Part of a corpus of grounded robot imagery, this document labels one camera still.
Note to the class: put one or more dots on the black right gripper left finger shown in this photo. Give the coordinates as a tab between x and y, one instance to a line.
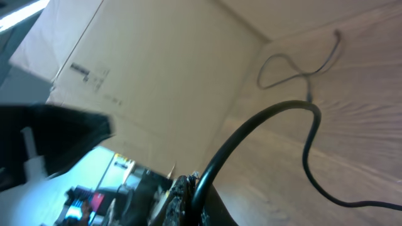
177	207

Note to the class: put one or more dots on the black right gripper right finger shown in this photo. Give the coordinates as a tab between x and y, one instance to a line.
215	212

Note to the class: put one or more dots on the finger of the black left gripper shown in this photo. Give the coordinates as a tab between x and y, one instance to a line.
62	136

